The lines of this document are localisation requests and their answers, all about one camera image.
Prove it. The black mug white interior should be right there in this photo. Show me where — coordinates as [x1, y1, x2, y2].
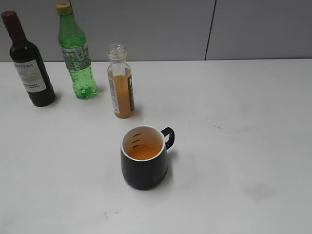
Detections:
[120, 125, 175, 190]

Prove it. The orange juice bottle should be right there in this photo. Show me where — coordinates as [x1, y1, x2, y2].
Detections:
[107, 43, 135, 118]

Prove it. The green plastic soda bottle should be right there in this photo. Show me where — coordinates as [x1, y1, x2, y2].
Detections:
[56, 2, 98, 99]

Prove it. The red wine bottle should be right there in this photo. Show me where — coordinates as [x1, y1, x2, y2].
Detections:
[1, 11, 56, 107]

